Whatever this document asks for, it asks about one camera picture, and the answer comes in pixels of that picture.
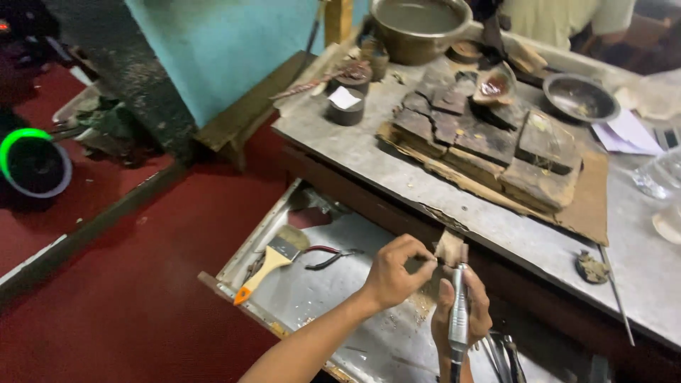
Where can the white paper scrap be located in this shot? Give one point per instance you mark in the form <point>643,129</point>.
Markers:
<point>343,98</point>

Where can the steel bowl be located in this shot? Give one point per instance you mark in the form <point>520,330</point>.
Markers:
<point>581,98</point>

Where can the white rounded object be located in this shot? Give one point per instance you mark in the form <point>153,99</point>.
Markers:
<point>669,223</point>

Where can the metal lined drawer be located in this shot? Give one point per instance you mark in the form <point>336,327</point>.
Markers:
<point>330,319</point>

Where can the small brown jar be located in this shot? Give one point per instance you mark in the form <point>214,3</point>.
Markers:
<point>376,56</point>

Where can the white paper sheets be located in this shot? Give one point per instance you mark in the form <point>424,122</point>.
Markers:
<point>628,133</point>

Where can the heap of scrap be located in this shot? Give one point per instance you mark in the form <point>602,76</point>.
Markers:
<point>109,125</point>

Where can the clear glass jar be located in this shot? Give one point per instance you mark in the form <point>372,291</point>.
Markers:
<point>659,173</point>

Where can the small round wooden lid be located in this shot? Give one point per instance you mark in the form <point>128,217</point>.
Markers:
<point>466,51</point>

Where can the silver rotary tool handpiece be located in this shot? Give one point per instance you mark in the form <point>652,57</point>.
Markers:
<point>458,314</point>

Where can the black round lid with debris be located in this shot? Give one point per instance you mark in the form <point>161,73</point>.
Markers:
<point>591,267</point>

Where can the person's right hand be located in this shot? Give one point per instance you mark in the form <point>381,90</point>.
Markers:
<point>476,314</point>

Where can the charred wooden soldering block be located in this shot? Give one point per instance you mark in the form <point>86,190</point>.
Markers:
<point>479,138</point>

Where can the metal tweezers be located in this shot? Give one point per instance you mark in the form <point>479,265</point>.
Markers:
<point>503,359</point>

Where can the wooden bench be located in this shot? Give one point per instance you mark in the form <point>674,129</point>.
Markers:
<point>250,111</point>

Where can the twisted metal rod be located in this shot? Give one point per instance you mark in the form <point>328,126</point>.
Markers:
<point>314,84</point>

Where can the person's left hand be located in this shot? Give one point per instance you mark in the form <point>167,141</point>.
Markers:
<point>391,279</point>

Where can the wooden bench pin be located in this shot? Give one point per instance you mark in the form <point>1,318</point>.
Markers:
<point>451,247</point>

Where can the thin metal rod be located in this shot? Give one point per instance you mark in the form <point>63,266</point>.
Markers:
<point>617,298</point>

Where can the round black green-ringed device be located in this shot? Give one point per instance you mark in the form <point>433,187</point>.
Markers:
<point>33,162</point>

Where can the large brass bowl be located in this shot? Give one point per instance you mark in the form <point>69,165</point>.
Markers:
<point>417,29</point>

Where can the black cylinder block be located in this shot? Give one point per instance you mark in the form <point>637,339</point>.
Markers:
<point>355,82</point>
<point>346,114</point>

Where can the small shell dish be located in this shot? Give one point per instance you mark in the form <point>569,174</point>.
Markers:
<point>493,86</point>

